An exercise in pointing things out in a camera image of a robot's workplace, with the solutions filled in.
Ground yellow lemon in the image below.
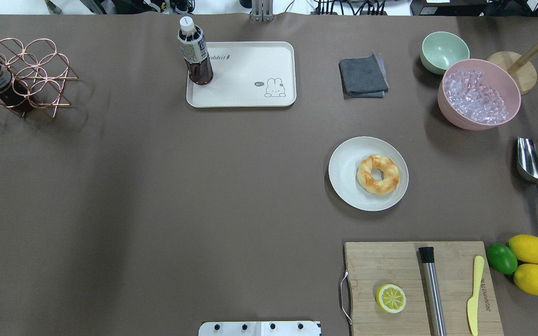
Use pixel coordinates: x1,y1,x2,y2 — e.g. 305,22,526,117
507,234,538,264
514,263,538,295

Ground aluminium frame post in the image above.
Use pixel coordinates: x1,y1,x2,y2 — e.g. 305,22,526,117
250,0,275,22

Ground pink bowl of ice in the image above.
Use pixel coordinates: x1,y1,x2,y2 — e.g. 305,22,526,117
438,59,522,130

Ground bamboo cutting board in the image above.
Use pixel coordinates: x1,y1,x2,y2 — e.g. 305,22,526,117
344,242,485,336

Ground steel muddler black tip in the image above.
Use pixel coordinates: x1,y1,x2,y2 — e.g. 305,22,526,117
418,246,447,336

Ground green lime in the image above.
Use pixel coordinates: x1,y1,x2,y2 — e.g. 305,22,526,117
485,243,518,275

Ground tea bottle on tray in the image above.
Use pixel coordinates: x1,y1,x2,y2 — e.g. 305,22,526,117
177,16,213,85

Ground mint green bowl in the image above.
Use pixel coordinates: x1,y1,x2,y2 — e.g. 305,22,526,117
420,31,470,75

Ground glazed twisted donut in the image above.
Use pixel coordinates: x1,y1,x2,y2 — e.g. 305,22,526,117
356,154,401,195

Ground white rabbit serving tray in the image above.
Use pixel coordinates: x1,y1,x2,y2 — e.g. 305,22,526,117
186,41,297,108

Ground white round plate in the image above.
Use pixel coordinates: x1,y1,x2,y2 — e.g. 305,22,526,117
328,136,409,212

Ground folded grey cloth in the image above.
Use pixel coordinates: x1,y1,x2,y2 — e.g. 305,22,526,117
338,53,390,98

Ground upper yellow lemon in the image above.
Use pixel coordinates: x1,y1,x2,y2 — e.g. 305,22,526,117
507,234,538,264

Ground copper wire bottle rack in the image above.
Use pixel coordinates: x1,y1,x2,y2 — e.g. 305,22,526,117
0,37,79,119

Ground lemon half slice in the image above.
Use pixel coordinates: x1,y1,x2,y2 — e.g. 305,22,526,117
375,284,406,314

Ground yellow plastic knife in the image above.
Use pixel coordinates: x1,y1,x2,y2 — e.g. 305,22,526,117
466,255,484,336

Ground lower yellow lemon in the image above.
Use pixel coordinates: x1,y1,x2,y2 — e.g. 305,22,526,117
514,263,538,295

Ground wooden cup tree stand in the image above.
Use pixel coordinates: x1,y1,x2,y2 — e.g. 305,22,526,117
487,41,538,94

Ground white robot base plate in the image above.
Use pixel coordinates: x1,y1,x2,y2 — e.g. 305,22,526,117
198,321,322,336

